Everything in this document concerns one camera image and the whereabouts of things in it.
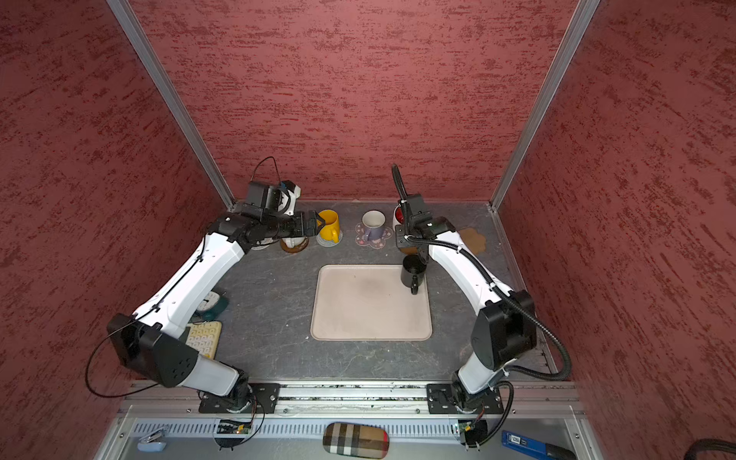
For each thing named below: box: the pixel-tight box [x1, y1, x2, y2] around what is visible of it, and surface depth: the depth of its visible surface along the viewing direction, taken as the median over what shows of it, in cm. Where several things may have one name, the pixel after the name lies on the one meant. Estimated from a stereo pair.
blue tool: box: [502, 431, 577, 460], surface depth 67 cm
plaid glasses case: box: [322, 421, 391, 460], surface depth 68 cm
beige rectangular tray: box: [310, 263, 434, 342], surface depth 94 cm
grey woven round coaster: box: [316, 229, 344, 248], surface depth 109 cm
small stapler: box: [137, 427, 167, 452], surface depth 68 cm
